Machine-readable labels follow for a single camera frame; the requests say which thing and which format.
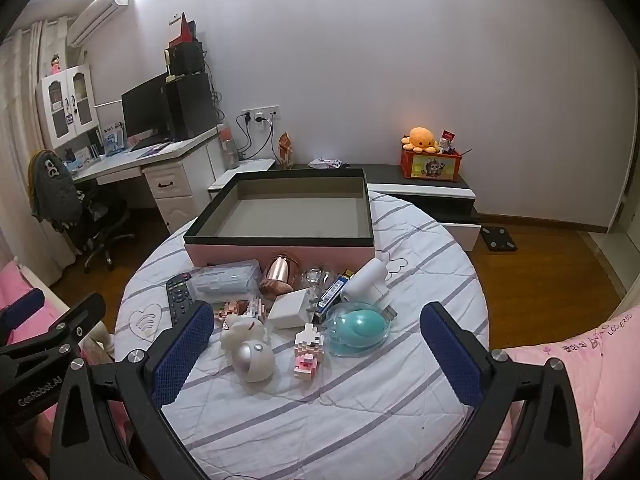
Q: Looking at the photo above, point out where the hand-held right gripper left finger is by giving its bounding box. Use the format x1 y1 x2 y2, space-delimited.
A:
50 300 216 480

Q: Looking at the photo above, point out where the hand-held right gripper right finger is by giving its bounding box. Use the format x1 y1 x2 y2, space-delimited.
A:
419 302 585 480

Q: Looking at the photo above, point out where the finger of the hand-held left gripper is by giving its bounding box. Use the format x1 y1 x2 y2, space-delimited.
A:
0 287 46 333
0 292 107 361

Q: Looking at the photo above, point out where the black remote control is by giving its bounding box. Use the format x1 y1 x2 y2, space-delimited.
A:
166 272 201 328

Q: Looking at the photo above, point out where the white rabbit toy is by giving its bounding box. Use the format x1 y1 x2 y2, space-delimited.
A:
220 317 268 351

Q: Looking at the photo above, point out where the pink building block toy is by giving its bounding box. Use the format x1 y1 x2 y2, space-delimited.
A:
214 296 272 322

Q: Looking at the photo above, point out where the white round silver device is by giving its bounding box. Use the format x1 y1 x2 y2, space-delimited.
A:
232 341 276 383

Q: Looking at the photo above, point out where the teal egg-shaped gadget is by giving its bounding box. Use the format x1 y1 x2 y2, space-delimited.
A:
326 301 396 357

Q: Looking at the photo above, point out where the white charger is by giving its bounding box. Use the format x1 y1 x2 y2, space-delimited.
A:
268 287 321 329

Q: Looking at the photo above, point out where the small white block figure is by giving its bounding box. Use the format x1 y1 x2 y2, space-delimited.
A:
292 323 324 376

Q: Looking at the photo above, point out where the blue battery pack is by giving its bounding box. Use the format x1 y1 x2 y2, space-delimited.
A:
320 270 356 306

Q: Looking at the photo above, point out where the pink box with black rim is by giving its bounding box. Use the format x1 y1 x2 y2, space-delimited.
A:
182 168 376 268

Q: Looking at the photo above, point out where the pink bedding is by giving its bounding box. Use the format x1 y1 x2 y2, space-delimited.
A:
0 260 126 436

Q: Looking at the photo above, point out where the black office chair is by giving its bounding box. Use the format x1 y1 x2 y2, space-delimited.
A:
30 150 136 273

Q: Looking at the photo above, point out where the white striped quilt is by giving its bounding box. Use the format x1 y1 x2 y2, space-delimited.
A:
114 192 491 480

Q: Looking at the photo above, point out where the grey jacket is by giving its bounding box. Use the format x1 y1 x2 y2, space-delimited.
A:
27 150 83 231

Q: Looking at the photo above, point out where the rose gold cup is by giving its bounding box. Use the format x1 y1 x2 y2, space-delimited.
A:
258 255 301 296

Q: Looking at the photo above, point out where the pink printed quilt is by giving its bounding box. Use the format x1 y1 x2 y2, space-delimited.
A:
475 305 640 480

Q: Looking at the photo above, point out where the black bathroom scale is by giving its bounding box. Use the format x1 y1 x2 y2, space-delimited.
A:
480 226 518 252

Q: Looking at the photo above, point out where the clear glass jar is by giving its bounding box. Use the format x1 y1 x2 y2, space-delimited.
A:
302 267 343 288

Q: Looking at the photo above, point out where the white drawer unit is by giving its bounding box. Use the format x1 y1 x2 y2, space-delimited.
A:
142 157 196 233

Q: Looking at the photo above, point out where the white desk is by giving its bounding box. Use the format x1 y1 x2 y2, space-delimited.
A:
70 132 223 233

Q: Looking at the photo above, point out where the blue box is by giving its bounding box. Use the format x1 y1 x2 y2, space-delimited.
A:
102 122 126 156

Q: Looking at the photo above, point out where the low white side table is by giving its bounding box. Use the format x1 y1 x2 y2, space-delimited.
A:
207 159 276 193

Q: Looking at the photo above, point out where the beige curtain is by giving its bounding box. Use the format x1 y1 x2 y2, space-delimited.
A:
0 20 66 261

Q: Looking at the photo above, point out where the red and yellow storage box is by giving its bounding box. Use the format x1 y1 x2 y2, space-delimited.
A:
400 147 462 181

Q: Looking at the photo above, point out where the white glass-door cabinet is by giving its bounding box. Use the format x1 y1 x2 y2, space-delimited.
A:
35 64 98 148

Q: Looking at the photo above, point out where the bottle with orange cap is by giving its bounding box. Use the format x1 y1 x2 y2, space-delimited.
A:
218 122 240 170

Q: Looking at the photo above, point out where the orange octopus plush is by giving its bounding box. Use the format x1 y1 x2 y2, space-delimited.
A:
401 127 441 154

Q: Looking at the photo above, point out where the black computer monitor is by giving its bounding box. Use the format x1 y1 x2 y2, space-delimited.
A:
121 72 171 143

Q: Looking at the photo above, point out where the brown snack bag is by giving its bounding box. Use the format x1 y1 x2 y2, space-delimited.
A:
278 132 296 168

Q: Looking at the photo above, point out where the white door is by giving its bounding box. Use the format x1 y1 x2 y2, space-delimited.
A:
617 150 640 235

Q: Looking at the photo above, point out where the black computer tower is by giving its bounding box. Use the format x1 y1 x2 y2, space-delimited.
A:
165 72 218 142

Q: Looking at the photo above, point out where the black speaker box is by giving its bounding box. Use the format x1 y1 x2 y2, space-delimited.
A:
165 40 206 78

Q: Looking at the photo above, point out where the white air conditioner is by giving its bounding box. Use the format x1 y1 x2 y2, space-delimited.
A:
67 0 132 46

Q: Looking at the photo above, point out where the red paper bag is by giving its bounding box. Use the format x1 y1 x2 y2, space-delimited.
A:
167 11 197 46

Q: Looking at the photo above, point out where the black cable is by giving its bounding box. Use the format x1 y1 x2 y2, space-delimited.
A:
235 112 256 158

